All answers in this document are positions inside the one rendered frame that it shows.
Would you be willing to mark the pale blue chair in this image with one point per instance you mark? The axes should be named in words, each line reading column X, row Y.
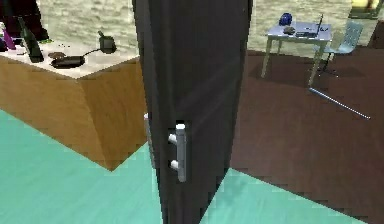
column 346, row 41

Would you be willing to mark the pale blue table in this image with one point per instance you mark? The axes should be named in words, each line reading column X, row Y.
column 293, row 38

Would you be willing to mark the wooden cabinet with white top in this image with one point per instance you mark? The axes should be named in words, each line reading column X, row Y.
column 83, row 96

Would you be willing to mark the black desk lamp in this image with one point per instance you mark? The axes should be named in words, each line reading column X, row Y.
column 71, row 60

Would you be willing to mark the purple bottle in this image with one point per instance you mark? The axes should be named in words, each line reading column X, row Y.
column 8, row 39

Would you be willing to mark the small dark flat object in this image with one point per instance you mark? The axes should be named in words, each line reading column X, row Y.
column 56, row 54

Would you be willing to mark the grey long stick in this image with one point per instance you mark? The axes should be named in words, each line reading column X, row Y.
column 338, row 102

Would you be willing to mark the dark brown room door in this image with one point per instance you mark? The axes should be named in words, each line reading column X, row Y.
column 200, row 66

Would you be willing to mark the small dark lump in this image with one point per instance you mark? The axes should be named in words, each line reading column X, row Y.
column 289, row 30

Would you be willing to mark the dark bottle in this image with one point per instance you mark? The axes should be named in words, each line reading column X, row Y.
column 30, row 43

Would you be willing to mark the dark blue round object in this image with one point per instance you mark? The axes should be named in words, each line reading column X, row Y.
column 285, row 19

